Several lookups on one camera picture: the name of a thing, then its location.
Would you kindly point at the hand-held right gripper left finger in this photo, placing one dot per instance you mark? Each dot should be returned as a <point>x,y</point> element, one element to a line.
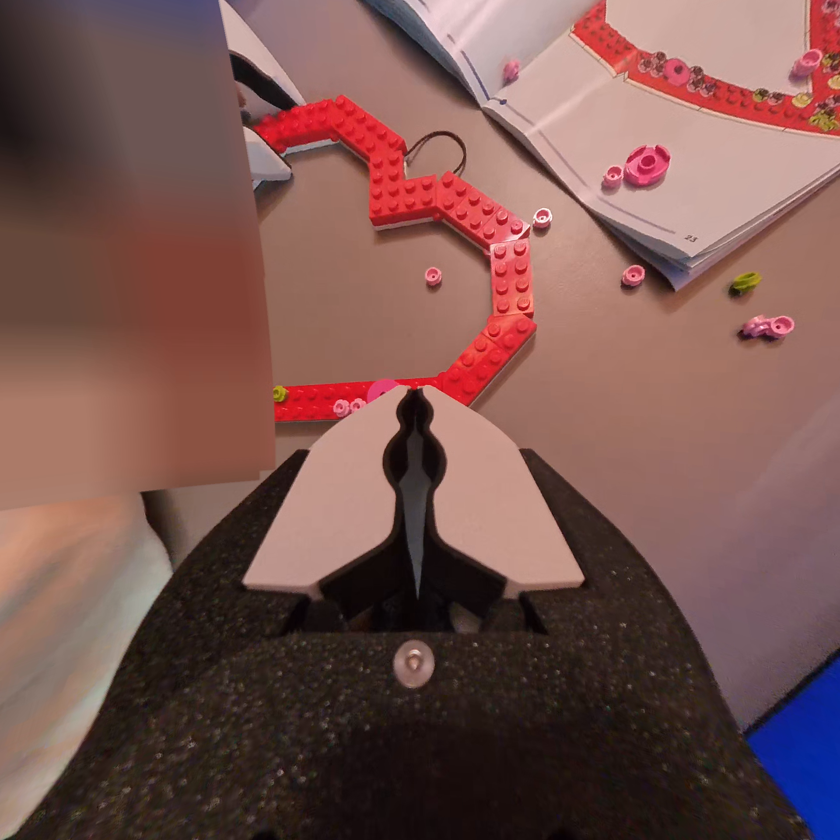
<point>321,518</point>

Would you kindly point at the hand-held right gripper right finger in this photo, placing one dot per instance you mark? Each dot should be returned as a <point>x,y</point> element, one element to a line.
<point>505,518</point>

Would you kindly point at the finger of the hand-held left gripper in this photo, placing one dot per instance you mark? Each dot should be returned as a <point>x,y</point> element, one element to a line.
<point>269,167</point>
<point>262,59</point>

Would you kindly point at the red brick heart frame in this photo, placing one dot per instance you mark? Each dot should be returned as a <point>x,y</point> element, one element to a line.
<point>387,190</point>

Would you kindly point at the magenta round plate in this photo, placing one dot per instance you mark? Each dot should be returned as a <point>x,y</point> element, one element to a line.
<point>382,392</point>
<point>648,163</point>

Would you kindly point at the grey desk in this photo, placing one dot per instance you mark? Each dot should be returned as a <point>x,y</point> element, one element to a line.
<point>656,426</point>

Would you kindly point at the person's light clothing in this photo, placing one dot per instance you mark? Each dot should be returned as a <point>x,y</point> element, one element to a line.
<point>65,623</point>

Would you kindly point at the instruction booklet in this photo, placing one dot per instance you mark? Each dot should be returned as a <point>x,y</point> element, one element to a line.
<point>590,131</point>

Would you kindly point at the blue plastic bin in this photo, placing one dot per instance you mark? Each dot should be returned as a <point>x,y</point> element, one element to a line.
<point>800,754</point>

